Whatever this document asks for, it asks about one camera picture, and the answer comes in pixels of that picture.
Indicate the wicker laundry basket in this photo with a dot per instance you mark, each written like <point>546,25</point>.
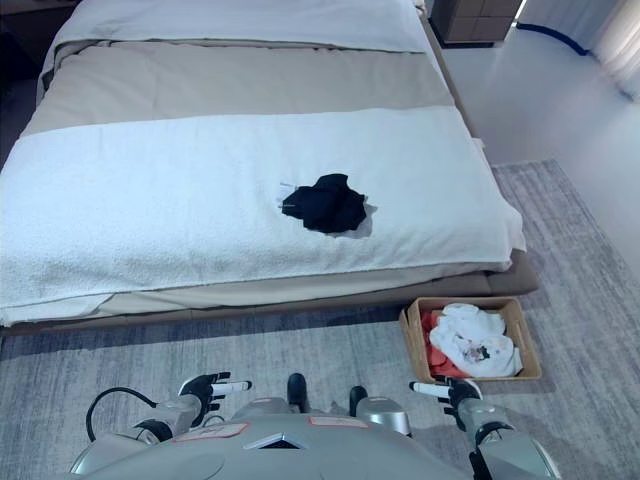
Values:
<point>525,340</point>

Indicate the beige duvet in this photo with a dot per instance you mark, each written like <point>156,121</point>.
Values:
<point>225,80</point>

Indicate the black garment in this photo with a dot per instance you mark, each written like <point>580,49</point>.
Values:
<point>327,205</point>

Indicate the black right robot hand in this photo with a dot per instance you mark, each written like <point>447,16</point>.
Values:
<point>462,390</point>

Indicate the bed with white blanket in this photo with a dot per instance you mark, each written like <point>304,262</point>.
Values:
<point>515,282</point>

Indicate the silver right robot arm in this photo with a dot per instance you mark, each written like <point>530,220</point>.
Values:
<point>500,435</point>

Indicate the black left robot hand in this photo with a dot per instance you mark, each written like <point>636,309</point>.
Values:
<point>197,387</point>

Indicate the silver right robot leg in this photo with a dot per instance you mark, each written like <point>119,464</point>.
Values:
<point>382,412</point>

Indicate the white curtain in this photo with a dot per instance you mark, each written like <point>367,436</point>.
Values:
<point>620,45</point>

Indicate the red garment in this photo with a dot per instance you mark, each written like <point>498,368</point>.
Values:
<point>431,350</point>

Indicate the silver robot torso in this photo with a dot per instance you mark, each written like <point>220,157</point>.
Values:
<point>300,450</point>

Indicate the brown wooden cabinet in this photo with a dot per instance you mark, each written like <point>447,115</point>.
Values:
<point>475,20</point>

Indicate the silver left robot leg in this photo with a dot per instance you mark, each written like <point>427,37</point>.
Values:
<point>296,387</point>

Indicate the grey rug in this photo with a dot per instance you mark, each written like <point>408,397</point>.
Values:
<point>250,350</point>

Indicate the white printed garment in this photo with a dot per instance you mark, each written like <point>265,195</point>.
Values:
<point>475,330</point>

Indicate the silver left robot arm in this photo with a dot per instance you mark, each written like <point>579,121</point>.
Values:
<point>165,417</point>

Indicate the white bed sheet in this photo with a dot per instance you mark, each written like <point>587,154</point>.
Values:
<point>250,17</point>

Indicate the silver robot leg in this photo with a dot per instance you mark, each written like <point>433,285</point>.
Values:
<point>382,412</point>
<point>296,387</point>

